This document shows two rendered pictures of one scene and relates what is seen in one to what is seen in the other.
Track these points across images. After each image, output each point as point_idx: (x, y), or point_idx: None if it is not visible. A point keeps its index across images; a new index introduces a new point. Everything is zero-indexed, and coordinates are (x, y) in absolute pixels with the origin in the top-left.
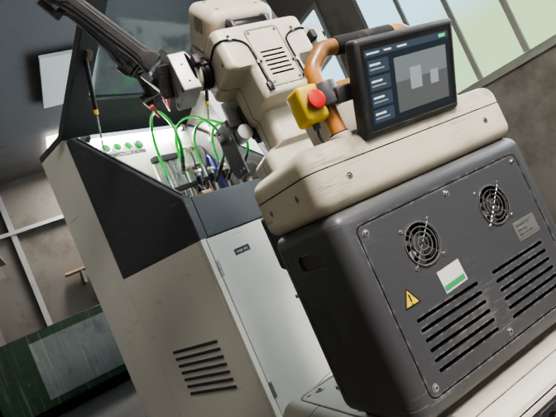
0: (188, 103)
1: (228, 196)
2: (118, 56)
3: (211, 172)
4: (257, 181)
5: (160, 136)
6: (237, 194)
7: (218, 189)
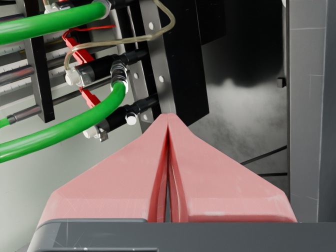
0: None
1: (330, 194)
2: None
3: (94, 78)
4: (330, 65)
5: None
6: (332, 162)
7: (137, 60)
